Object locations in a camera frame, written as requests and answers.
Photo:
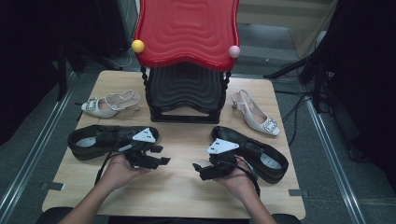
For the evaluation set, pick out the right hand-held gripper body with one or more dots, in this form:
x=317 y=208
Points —
x=221 y=146

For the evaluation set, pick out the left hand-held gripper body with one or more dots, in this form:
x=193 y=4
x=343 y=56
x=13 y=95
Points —
x=144 y=136

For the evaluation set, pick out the red and black shoe rack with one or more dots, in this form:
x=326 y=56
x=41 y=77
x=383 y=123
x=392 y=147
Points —
x=186 y=31

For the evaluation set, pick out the person's right hand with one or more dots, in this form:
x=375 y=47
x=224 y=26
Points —
x=238 y=183

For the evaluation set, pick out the person's left hand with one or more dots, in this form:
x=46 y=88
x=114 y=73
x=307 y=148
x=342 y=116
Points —
x=120 y=174

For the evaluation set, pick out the white heeled shoe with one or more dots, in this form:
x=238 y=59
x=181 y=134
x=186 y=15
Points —
x=96 y=111
x=258 y=119

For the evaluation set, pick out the person's right leg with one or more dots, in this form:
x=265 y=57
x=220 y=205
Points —
x=286 y=218

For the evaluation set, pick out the person's leg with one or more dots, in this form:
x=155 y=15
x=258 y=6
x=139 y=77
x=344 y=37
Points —
x=53 y=216
x=286 y=218

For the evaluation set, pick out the black tape mark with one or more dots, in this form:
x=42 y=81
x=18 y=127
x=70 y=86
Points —
x=53 y=186
x=297 y=193

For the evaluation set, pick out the black metal stand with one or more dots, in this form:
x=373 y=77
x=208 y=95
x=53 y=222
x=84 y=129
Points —
x=61 y=74

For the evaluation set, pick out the black tripod stand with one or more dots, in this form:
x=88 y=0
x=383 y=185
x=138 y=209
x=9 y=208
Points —
x=299 y=65

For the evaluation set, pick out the person's left leg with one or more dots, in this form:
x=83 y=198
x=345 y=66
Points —
x=53 y=216

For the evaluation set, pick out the black curtain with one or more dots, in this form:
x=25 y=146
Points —
x=31 y=46
x=367 y=77

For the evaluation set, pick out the metal floor rail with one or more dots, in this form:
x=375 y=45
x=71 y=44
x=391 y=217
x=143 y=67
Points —
x=37 y=140
x=333 y=161

